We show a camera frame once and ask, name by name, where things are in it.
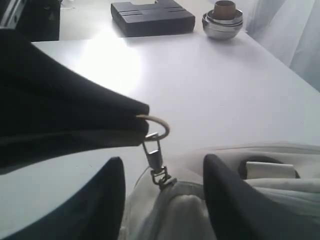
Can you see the stacked steel bowls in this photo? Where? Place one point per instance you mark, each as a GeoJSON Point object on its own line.
{"type": "Point", "coordinates": [222, 29]}

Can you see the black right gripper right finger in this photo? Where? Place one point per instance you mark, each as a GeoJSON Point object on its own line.
{"type": "Point", "coordinates": [239, 212]}

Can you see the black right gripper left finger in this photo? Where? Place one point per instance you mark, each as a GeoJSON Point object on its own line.
{"type": "Point", "coordinates": [93, 213]}

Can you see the black flat box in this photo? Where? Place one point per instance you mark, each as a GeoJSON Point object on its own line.
{"type": "Point", "coordinates": [161, 18]}

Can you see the brown cup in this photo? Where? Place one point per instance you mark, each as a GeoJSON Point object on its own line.
{"type": "Point", "coordinates": [224, 10]}

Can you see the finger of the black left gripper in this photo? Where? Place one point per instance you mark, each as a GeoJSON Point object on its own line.
{"type": "Point", "coordinates": [20, 152]}
{"type": "Point", "coordinates": [25, 69]}

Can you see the cream fabric duffel bag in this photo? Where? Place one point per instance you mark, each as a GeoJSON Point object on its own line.
{"type": "Point", "coordinates": [167, 202]}

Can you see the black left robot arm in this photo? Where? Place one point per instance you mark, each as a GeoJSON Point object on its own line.
{"type": "Point", "coordinates": [46, 109]}

